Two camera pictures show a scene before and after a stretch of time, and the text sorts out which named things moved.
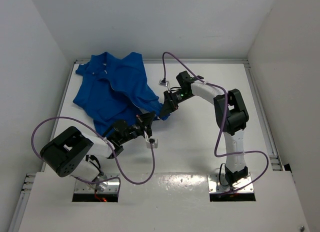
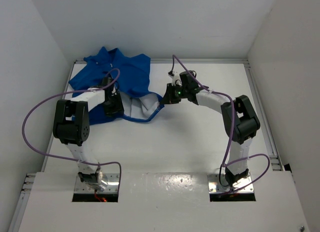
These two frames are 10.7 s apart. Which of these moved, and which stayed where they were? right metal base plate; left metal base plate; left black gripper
Moved: left black gripper
Stayed: right metal base plate; left metal base plate
